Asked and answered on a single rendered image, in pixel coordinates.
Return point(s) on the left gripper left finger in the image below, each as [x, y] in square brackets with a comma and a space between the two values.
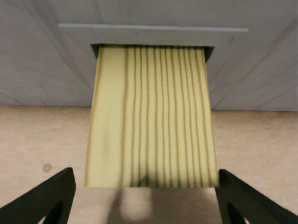
[51, 200]

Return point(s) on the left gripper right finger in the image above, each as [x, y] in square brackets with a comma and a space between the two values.
[237, 201]

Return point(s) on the light wooden board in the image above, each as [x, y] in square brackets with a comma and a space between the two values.
[151, 122]

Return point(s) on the grey panel wall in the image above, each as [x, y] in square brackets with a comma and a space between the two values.
[38, 66]

